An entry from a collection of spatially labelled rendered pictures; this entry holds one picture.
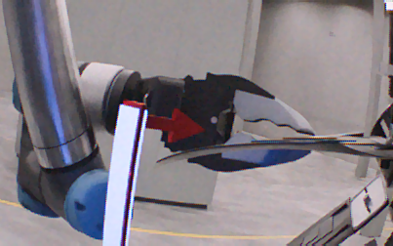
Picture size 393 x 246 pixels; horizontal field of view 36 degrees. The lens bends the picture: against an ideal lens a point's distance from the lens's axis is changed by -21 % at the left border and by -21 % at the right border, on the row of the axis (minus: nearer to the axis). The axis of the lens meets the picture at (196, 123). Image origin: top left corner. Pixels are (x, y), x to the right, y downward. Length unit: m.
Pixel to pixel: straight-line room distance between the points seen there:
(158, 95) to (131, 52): 6.19
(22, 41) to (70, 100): 0.09
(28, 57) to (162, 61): 6.36
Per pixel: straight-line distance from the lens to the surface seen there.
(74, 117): 0.66
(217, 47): 7.24
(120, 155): 0.51
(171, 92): 0.66
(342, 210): 0.88
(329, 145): 0.51
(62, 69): 0.65
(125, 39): 6.81
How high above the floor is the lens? 1.21
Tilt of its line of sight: 3 degrees down
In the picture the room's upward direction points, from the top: 11 degrees clockwise
